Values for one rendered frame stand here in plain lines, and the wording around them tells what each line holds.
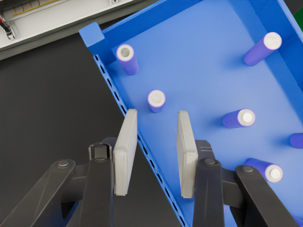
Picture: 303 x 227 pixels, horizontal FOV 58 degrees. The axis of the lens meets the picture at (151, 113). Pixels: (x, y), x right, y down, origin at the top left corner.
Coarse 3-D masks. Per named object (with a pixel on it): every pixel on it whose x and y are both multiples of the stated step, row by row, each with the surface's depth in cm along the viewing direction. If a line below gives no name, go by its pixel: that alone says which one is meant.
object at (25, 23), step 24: (24, 0) 65; (48, 0) 67; (72, 0) 68; (96, 0) 68; (120, 0) 68; (0, 24) 63; (24, 24) 68; (48, 24) 68; (72, 24) 71; (0, 48) 69
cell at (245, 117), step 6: (246, 108) 26; (228, 114) 30; (234, 114) 27; (240, 114) 26; (246, 114) 26; (252, 114) 26; (222, 120) 32; (228, 120) 30; (234, 120) 27; (240, 120) 26; (246, 120) 26; (252, 120) 26; (228, 126) 31; (234, 126) 29; (240, 126) 27; (246, 126) 26
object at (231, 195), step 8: (200, 144) 18; (208, 144) 18; (200, 152) 17; (208, 152) 17; (224, 168) 15; (224, 176) 14; (232, 176) 14; (224, 184) 14; (232, 184) 14; (224, 192) 14; (232, 192) 14; (240, 192) 14; (224, 200) 14; (232, 200) 14; (240, 200) 14; (240, 208) 14
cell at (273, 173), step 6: (246, 162) 32; (252, 162) 30; (258, 162) 28; (264, 162) 27; (258, 168) 27; (264, 168) 26; (270, 168) 26; (276, 168) 26; (282, 168) 26; (264, 174) 26; (270, 174) 26; (276, 174) 26; (282, 174) 26; (270, 180) 26; (276, 180) 26
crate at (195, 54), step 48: (192, 0) 32; (240, 0) 34; (96, 48) 27; (144, 48) 33; (192, 48) 33; (240, 48) 33; (288, 48) 31; (144, 96) 33; (192, 96) 33; (240, 96) 33; (288, 96) 33; (144, 144) 27; (240, 144) 32; (288, 144) 32; (288, 192) 32
